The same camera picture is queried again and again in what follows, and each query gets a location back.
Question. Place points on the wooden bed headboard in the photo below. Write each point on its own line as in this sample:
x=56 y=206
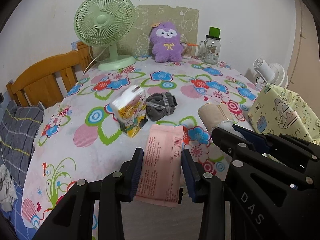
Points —
x=38 y=83

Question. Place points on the green cup on jar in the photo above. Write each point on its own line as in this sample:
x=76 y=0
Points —
x=214 y=32

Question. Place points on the beige door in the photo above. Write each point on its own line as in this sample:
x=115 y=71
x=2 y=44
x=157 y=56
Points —
x=303 y=70

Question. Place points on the yellow floral tissue pack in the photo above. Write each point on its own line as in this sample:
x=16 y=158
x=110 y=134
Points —
x=130 y=110

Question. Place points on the purple plush toy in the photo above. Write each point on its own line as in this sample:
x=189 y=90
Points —
x=166 y=43

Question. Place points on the green desk fan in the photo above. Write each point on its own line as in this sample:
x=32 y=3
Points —
x=103 y=23

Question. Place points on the white standing fan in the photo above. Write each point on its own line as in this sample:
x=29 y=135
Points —
x=272 y=73

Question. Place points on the beige cloth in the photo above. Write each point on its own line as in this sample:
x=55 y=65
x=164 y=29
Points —
x=217 y=116

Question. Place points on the small orange-lid jar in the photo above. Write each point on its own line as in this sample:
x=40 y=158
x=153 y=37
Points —
x=187 y=50

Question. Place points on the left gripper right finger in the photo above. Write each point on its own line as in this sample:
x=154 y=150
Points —
x=194 y=179

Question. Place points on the pink wet wipes pack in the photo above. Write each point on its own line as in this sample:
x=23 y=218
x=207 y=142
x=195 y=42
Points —
x=159 y=182

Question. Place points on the yellow cartoon storage box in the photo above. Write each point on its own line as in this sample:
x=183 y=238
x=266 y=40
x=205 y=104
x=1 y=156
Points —
x=278 y=110

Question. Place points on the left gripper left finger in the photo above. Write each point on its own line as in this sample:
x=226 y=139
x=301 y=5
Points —
x=131 y=171

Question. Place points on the grey socks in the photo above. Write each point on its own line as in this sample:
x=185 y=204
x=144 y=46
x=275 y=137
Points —
x=159 y=105

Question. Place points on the floral tablecloth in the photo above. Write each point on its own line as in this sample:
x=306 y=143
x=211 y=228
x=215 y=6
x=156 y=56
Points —
x=102 y=120

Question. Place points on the olive cartoon wall panel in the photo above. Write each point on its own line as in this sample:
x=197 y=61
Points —
x=137 y=43

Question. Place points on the glass mason jar mug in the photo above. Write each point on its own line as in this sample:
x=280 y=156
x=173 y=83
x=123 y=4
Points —
x=209 y=49

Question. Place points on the grey plaid bedding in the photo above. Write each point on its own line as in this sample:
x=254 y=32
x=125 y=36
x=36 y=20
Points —
x=19 y=127

